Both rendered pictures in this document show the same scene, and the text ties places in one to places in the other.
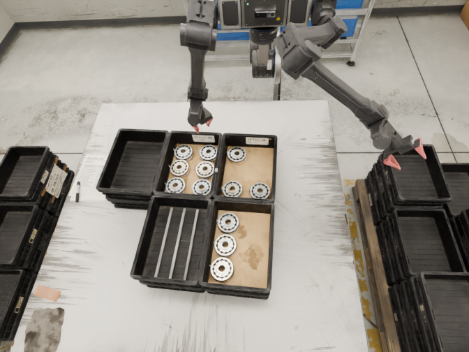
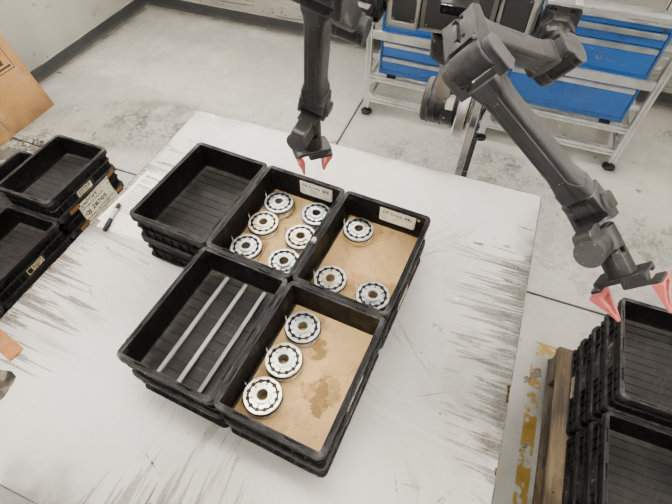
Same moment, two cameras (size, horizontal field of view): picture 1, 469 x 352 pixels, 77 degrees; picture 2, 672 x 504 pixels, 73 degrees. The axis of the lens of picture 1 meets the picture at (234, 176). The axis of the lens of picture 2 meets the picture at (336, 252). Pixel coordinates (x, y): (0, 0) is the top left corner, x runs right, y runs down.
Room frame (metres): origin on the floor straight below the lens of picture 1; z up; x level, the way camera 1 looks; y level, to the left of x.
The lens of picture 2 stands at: (-0.04, -0.17, 2.02)
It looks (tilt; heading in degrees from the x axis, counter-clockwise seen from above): 53 degrees down; 13
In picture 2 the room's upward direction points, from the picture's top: straight up
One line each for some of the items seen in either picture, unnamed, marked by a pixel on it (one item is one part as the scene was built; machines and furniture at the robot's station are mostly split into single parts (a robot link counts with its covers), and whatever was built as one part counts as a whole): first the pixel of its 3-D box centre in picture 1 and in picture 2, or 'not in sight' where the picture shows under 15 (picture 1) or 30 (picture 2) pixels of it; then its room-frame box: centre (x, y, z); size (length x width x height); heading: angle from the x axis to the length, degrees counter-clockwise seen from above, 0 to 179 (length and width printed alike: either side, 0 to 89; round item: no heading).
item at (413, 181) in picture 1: (401, 188); (633, 382); (0.82, -1.11, 0.37); 0.40 x 0.30 x 0.45; 171
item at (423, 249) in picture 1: (414, 248); (627, 498); (0.43, -1.06, 0.31); 0.40 x 0.30 x 0.34; 171
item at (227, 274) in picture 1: (222, 268); (262, 395); (0.32, 0.11, 0.86); 0.10 x 0.10 x 0.01
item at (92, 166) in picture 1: (93, 176); (142, 203); (1.01, 0.86, 0.70); 0.33 x 0.23 x 0.01; 171
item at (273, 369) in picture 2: (225, 244); (283, 359); (0.43, 0.08, 0.86); 0.10 x 0.10 x 0.01
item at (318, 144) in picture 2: (198, 113); (311, 140); (0.97, 0.13, 1.17); 0.10 x 0.07 x 0.07; 123
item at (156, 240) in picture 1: (176, 239); (211, 326); (0.48, 0.31, 0.87); 0.40 x 0.30 x 0.11; 168
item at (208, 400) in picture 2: (173, 236); (207, 317); (0.48, 0.31, 0.92); 0.40 x 0.30 x 0.02; 168
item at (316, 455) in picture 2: (239, 242); (304, 360); (0.41, 0.02, 0.92); 0.40 x 0.30 x 0.02; 168
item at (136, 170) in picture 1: (138, 165); (205, 200); (0.93, 0.52, 0.87); 0.40 x 0.30 x 0.11; 168
